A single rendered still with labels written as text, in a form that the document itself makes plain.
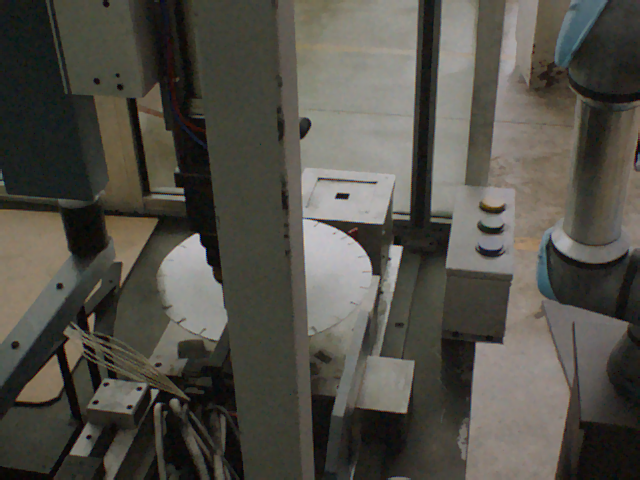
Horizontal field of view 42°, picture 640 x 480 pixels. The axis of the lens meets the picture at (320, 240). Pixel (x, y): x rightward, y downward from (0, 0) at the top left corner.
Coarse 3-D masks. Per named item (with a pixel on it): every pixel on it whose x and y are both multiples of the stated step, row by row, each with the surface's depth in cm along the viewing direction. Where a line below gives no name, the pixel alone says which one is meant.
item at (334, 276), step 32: (320, 224) 141; (192, 256) 134; (320, 256) 133; (352, 256) 133; (160, 288) 127; (192, 288) 127; (320, 288) 126; (352, 288) 126; (192, 320) 120; (224, 320) 120; (320, 320) 120
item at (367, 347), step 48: (192, 48) 90; (192, 144) 96; (192, 192) 100; (384, 288) 157; (192, 336) 133; (336, 336) 132; (384, 336) 146; (192, 384) 115; (336, 384) 123; (384, 384) 127; (336, 432) 97; (384, 432) 125
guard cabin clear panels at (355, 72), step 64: (320, 0) 152; (384, 0) 149; (448, 0) 147; (320, 64) 158; (384, 64) 156; (448, 64) 153; (320, 128) 166; (384, 128) 163; (448, 128) 160; (448, 192) 168
